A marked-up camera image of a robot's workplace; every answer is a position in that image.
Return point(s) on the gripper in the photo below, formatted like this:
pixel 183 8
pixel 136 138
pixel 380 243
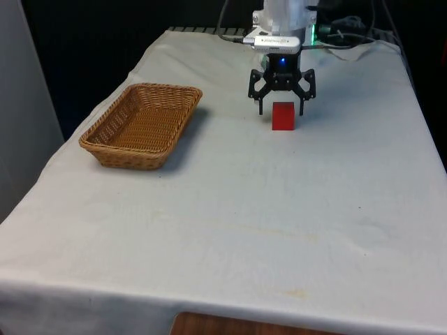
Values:
pixel 283 71

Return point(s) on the red cube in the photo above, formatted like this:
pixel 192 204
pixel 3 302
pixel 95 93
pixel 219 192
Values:
pixel 283 120

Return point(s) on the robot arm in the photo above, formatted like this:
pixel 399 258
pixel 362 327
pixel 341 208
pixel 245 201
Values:
pixel 283 15

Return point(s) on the wicker basket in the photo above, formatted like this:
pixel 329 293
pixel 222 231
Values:
pixel 139 122

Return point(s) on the pale lockers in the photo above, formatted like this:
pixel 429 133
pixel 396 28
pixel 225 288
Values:
pixel 21 104

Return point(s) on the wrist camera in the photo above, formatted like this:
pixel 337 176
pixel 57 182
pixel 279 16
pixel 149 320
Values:
pixel 274 42

